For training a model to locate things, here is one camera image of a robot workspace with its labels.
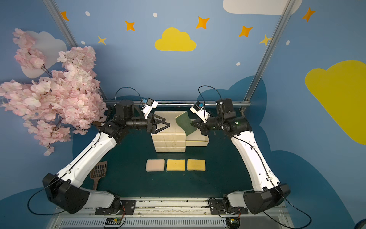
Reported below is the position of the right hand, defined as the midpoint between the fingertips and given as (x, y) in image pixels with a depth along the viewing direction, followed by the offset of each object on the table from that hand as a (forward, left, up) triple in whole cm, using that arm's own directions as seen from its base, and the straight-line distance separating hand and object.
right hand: (196, 121), depth 70 cm
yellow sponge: (-10, +11, -32) cm, 35 cm away
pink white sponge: (-11, +24, -32) cm, 41 cm away
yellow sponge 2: (-9, -1, -31) cm, 33 cm away
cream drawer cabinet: (-1, +13, -15) cm, 20 cm away
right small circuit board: (-38, -22, -36) cm, 57 cm away
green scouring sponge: (-2, +6, +3) cm, 7 cm away
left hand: (-2, +14, +2) cm, 14 cm away
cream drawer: (+7, -2, -27) cm, 27 cm away
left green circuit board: (-41, +40, -35) cm, 67 cm away
